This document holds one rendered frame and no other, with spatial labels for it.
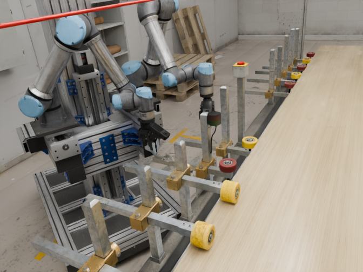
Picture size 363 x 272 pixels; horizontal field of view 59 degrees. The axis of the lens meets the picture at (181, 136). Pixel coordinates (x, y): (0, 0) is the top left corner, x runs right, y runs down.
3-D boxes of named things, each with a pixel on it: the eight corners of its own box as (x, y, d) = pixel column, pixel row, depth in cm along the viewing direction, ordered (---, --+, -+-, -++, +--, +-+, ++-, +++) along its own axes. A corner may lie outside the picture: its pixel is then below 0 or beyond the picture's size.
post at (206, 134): (204, 198, 168) (199, 113, 147) (207, 194, 171) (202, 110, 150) (211, 199, 166) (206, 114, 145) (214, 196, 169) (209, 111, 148)
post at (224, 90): (222, 166, 185) (220, 86, 164) (224, 163, 188) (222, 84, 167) (228, 167, 184) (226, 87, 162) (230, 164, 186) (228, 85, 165)
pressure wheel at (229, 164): (217, 184, 152) (216, 164, 147) (223, 176, 158) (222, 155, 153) (233, 188, 148) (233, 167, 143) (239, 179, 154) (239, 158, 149)
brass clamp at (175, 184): (166, 188, 132) (165, 178, 129) (181, 171, 142) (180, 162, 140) (179, 191, 129) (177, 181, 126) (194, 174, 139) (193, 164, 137)
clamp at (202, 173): (195, 177, 155) (194, 168, 153) (207, 163, 165) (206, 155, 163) (206, 179, 152) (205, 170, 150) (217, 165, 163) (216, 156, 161)
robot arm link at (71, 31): (47, 113, 167) (96, 22, 147) (35, 124, 154) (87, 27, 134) (25, 101, 164) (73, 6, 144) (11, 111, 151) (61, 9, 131)
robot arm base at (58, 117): (37, 122, 179) (32, 105, 174) (64, 114, 185) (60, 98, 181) (42, 130, 167) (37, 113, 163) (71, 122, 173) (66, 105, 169)
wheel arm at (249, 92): (237, 94, 267) (236, 89, 265) (238, 93, 270) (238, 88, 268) (291, 99, 247) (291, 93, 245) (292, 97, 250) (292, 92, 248)
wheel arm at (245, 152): (180, 146, 189) (179, 140, 187) (182, 143, 191) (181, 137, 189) (252, 158, 169) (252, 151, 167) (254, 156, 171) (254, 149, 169)
